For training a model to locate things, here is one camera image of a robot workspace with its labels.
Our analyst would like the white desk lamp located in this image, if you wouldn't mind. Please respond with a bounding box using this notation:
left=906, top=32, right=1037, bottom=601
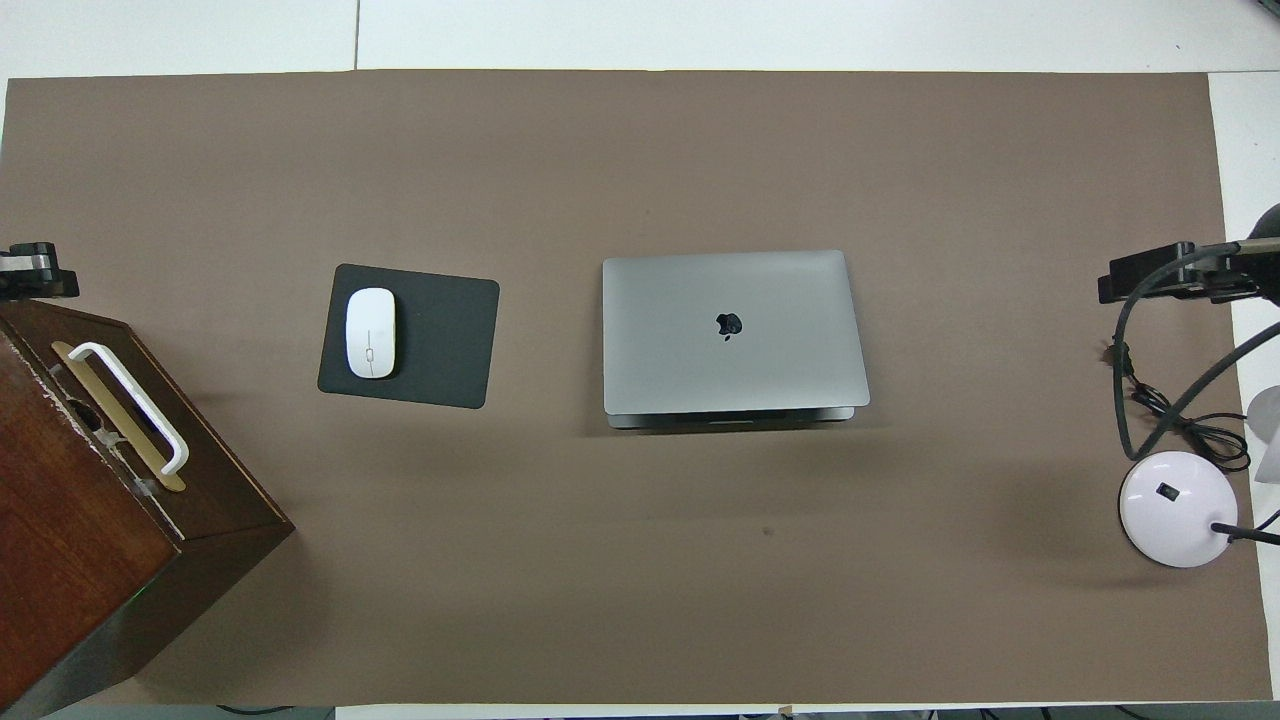
left=1118, top=385, right=1280, bottom=569

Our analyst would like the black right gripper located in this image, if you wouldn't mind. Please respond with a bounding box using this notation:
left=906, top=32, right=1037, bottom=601
left=1098, top=203, right=1280, bottom=306

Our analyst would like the black lamp power cable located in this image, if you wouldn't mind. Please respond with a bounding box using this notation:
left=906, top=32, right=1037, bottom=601
left=1105, top=338, right=1253, bottom=473

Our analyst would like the black mouse pad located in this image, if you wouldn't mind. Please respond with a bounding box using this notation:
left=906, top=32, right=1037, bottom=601
left=317, top=263, right=501, bottom=410

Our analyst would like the silver laptop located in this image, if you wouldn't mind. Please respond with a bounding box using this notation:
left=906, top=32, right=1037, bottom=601
left=601, top=249, right=872, bottom=431

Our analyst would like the white box handle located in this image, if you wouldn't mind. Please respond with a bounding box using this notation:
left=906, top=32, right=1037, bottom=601
left=68, top=342, right=191, bottom=476

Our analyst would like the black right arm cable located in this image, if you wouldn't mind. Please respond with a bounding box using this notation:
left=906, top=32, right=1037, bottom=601
left=1113, top=240, right=1280, bottom=461

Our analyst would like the brown table mat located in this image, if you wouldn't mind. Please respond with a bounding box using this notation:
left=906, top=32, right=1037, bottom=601
left=0, top=70, right=1273, bottom=706

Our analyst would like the dark wooden box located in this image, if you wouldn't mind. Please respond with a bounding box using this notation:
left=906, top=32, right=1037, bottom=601
left=0, top=292, right=296, bottom=719

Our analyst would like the white computer mouse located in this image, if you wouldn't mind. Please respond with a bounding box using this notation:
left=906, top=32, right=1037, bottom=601
left=345, top=287, right=398, bottom=380

